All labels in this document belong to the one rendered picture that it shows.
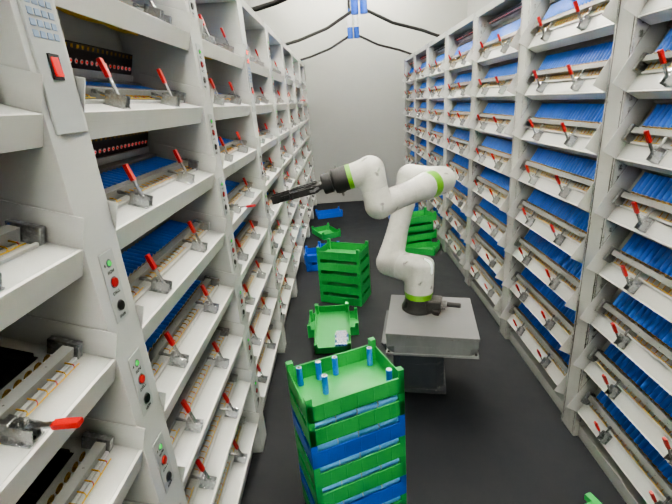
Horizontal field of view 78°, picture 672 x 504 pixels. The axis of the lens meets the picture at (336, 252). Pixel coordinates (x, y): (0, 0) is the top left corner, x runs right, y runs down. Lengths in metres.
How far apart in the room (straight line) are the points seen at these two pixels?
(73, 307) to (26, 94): 0.32
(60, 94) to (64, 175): 0.11
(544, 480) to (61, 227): 1.64
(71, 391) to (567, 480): 1.57
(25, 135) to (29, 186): 0.09
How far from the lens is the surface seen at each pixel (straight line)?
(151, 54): 1.40
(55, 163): 0.71
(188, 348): 1.14
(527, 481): 1.79
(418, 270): 1.82
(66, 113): 0.74
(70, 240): 0.73
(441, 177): 1.81
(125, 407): 0.86
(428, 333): 1.77
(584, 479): 1.86
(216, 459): 1.39
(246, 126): 2.03
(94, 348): 0.80
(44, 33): 0.75
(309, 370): 1.36
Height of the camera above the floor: 1.29
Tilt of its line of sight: 20 degrees down
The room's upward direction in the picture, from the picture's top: 4 degrees counter-clockwise
